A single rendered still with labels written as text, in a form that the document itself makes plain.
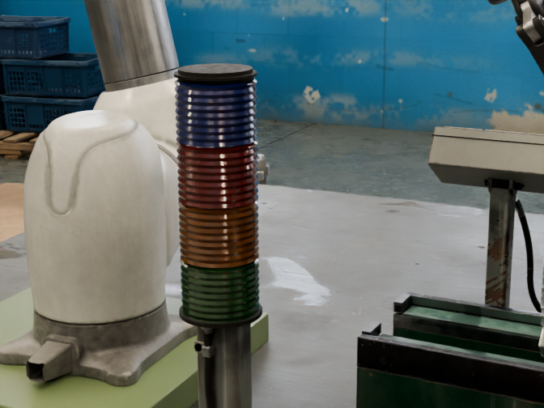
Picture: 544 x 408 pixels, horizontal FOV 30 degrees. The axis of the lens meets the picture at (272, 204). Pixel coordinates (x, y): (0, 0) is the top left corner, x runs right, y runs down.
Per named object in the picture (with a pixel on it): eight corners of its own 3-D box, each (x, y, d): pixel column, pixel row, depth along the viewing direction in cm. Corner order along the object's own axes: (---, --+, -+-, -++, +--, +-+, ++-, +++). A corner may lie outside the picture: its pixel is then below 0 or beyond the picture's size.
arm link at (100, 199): (2, 316, 115) (-15, 125, 109) (82, 266, 131) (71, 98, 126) (130, 333, 110) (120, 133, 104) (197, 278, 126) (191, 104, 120)
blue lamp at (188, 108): (272, 136, 76) (271, 76, 75) (232, 151, 71) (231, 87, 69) (202, 129, 78) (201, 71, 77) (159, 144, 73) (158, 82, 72)
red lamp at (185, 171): (272, 194, 77) (272, 136, 76) (234, 214, 72) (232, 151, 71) (204, 186, 80) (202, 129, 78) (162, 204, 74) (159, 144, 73)
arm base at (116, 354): (-32, 376, 113) (-37, 329, 112) (82, 308, 133) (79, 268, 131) (108, 404, 106) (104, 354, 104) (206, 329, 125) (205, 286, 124)
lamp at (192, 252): (273, 251, 78) (272, 194, 77) (235, 274, 73) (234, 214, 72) (206, 240, 81) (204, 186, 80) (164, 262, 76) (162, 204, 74)
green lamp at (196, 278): (273, 306, 79) (273, 251, 78) (235, 332, 74) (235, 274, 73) (206, 294, 82) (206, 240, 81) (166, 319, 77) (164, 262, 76)
